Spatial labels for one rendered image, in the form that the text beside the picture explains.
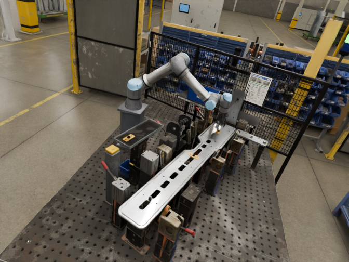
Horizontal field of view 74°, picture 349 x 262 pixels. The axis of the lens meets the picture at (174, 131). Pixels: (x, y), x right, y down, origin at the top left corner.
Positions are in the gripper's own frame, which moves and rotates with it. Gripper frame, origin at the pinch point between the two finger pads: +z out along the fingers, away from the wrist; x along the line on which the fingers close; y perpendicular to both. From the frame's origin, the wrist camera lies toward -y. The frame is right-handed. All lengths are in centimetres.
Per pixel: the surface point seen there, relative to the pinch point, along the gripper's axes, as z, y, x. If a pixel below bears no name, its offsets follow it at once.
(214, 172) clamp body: 7.3, 43.9, 18.1
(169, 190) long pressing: -3, 86, 5
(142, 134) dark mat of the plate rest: -18, 70, -30
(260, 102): -12, -56, 18
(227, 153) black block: 2.7, 22.0, 17.9
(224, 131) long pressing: 3.1, -4.6, 3.9
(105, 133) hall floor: 104, -22, -173
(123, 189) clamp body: -11, 107, -12
